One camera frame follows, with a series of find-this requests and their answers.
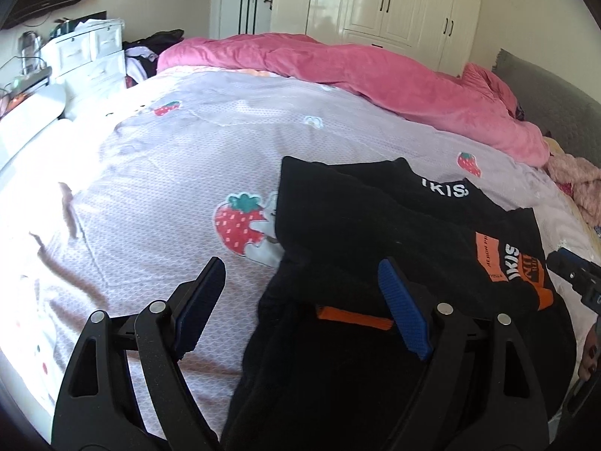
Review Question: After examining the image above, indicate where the strawberry print bed sheet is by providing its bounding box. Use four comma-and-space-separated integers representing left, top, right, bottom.
0, 63, 601, 433

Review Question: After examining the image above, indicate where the clear glass jar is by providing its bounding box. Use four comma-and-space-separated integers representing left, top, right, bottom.
18, 30, 39, 76

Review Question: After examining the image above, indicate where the grey padded headboard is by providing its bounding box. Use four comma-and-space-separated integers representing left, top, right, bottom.
492, 48, 601, 170

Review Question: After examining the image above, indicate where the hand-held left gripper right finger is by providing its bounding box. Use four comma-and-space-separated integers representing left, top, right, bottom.
377, 257, 550, 451

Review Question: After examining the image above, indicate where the pink fluffy garment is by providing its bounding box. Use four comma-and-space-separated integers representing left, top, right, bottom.
547, 153, 601, 226

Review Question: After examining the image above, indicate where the white drawer cabinet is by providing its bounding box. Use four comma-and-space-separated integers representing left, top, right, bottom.
42, 18, 127, 99

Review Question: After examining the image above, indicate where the white bed frame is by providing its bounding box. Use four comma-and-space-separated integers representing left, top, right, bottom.
0, 83, 66, 170

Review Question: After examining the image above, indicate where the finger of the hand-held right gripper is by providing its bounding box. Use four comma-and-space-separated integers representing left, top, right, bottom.
558, 246, 601, 275
546, 253, 590, 293

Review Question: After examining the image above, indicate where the pile of dark clothes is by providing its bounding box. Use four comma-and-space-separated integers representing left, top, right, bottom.
123, 29, 185, 80

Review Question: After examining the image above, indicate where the person's right hand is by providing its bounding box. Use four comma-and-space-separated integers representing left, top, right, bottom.
577, 316, 601, 382

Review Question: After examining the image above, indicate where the black long-sleeve shirt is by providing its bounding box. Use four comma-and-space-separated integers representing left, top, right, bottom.
220, 156, 578, 451

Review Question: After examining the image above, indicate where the white door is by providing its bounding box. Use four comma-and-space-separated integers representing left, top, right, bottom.
210, 0, 274, 41

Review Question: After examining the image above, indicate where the white wardrobe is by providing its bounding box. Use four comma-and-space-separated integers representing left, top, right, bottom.
270, 0, 484, 78

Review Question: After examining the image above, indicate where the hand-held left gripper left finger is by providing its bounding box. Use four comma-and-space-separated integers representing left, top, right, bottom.
51, 256, 227, 451

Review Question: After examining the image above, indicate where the pink quilt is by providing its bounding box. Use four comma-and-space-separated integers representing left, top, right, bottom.
156, 33, 550, 167

